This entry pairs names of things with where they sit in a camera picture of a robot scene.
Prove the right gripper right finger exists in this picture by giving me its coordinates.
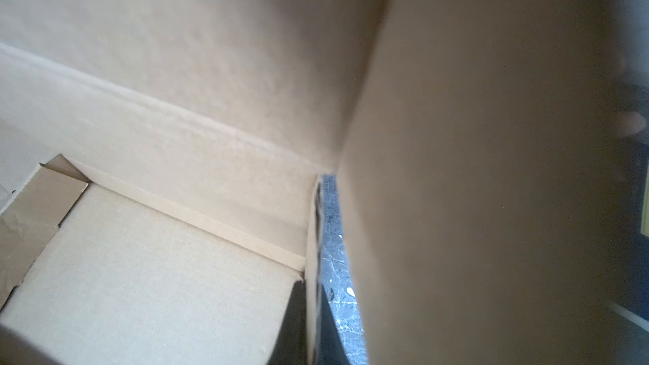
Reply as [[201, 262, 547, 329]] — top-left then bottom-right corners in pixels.
[[317, 286, 350, 365]]

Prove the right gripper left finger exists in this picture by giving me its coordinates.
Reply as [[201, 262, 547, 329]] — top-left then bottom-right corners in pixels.
[[266, 281, 307, 365]]

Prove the brown cardboard box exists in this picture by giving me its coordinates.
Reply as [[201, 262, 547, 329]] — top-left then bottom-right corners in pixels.
[[1, 0, 618, 364]]

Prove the dark blue book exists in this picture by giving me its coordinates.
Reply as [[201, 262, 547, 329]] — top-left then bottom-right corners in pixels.
[[612, 138, 648, 331]]

